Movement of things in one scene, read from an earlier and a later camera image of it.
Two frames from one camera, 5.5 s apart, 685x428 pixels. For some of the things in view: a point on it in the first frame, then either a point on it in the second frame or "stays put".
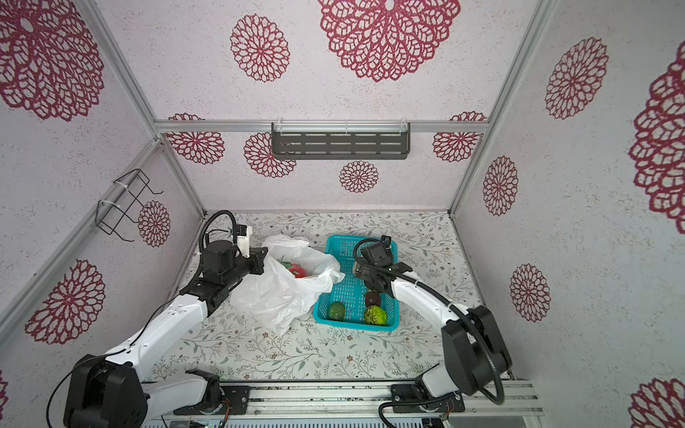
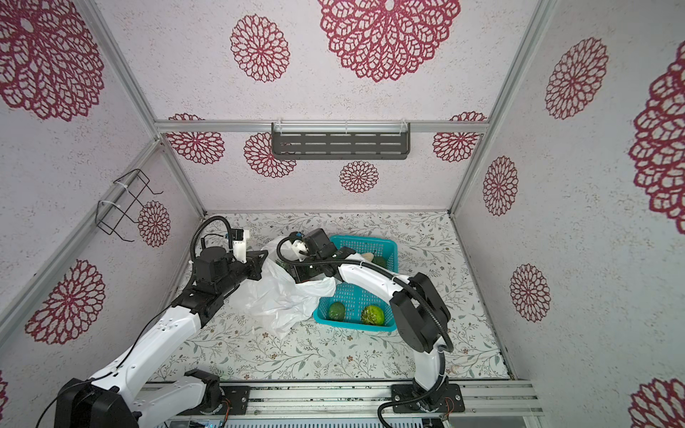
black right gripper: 361,270 -> 298,272
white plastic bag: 281,289 stays put
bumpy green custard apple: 375,316 stays put
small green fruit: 336,311 stays put
